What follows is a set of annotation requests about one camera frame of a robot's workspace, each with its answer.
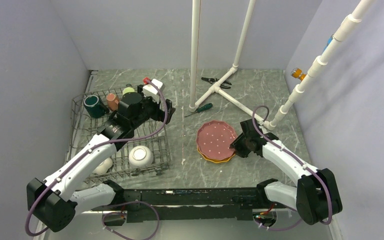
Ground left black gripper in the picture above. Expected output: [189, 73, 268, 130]
[131, 85, 176, 129]

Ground cream yellow-green cup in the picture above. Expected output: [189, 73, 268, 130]
[122, 86, 136, 96]

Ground pink mug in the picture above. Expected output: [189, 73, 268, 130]
[106, 93, 120, 111]

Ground pink dotted plate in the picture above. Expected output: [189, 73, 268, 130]
[196, 120, 238, 160]

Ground yellow plate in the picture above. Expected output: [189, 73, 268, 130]
[197, 148, 236, 164]

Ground white plain bowl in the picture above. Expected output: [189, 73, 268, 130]
[128, 145, 154, 168]

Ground dark green mug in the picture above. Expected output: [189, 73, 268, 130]
[83, 94, 110, 119]

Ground patterned floral bowl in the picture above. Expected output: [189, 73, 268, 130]
[92, 157, 113, 175]

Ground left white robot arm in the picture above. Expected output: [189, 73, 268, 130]
[24, 92, 176, 237]

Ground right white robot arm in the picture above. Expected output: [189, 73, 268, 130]
[231, 119, 343, 225]

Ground black pliers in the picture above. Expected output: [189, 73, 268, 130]
[201, 77, 232, 89]

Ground white PVC diagonal pipe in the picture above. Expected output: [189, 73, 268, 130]
[263, 0, 374, 130]

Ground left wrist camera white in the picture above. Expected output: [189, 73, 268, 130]
[142, 77, 165, 103]

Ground grey wire dish rack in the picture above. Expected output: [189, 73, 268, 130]
[65, 88, 171, 186]

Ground white PVC pipe frame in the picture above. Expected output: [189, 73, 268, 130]
[188, 0, 277, 131]

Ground green handled screwdriver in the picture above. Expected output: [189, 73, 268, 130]
[184, 103, 213, 118]

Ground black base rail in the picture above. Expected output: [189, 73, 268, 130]
[94, 187, 283, 223]

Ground orange yellow wall fitting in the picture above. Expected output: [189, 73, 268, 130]
[290, 67, 307, 81]

